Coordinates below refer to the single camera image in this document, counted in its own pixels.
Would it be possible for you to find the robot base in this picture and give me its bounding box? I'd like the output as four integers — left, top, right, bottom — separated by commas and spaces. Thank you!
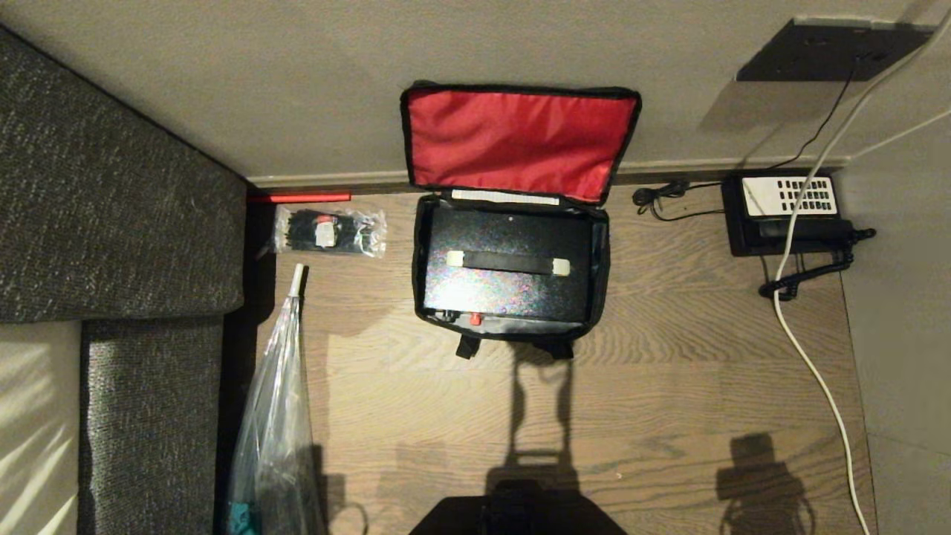
408, 479, 629, 535

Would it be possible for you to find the red-lined bag lid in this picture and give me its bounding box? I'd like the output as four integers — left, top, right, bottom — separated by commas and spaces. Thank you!
400, 81, 643, 206

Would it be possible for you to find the clear bag of black parts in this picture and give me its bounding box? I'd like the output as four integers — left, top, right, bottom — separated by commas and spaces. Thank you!
273, 206, 389, 259

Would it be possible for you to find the clear plastic bag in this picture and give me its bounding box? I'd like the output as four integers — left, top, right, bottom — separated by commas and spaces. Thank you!
225, 263, 329, 535

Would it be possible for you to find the red stick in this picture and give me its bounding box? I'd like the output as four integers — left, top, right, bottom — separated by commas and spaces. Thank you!
249, 193, 352, 204

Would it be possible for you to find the grey fabric sofa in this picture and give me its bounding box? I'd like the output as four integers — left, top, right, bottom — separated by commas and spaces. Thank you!
0, 26, 248, 535

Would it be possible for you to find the black case with handle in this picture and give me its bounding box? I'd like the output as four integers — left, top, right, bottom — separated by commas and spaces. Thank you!
423, 206, 594, 325

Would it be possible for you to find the thin black cable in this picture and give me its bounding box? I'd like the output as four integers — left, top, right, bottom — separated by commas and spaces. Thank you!
632, 56, 869, 223

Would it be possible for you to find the black coiled telephone cord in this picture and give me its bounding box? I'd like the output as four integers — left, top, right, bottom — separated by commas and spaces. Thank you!
758, 251, 855, 302

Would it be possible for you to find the white cable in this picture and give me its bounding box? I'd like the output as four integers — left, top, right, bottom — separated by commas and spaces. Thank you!
773, 7, 951, 535

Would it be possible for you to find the black wall plate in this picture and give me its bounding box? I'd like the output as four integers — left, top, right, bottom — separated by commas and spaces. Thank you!
736, 18, 935, 83

